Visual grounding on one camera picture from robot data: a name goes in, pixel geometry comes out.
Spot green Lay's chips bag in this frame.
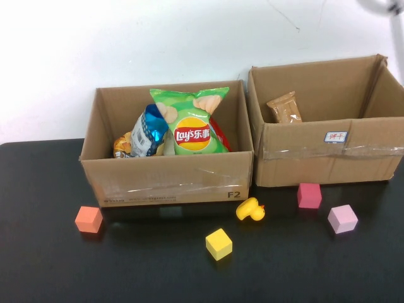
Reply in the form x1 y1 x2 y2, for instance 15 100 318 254
149 86 230 157

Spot blue and silver snack bag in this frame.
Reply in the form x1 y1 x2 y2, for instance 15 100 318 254
129 103 170 158

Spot orange snack bag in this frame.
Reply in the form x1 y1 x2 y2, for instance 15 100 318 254
112 131 133 158

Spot cardboard box with F2 print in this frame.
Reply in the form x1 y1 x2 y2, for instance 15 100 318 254
78 79 255 208

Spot yellow rubber duck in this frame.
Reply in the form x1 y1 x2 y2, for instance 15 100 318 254
235 197 266 222

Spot brown biscuit packet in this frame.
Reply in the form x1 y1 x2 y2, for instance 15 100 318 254
266 90 303 124

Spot yellow foam cube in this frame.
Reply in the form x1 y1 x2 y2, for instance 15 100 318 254
205 228 234 262

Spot cardboard box with blue label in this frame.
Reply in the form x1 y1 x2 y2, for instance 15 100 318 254
247 54 404 187

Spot pink foam cube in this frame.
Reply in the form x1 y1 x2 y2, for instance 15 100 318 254
297 182 323 210

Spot orange foam cube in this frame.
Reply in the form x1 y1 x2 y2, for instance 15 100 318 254
74 206 104 234

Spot blue white label sticker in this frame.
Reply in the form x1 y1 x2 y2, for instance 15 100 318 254
324 131 348 143

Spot lilac foam cube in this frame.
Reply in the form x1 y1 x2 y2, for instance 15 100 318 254
327 204 359 235

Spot white blurry curved object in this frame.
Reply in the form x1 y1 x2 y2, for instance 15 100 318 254
355 0 404 61

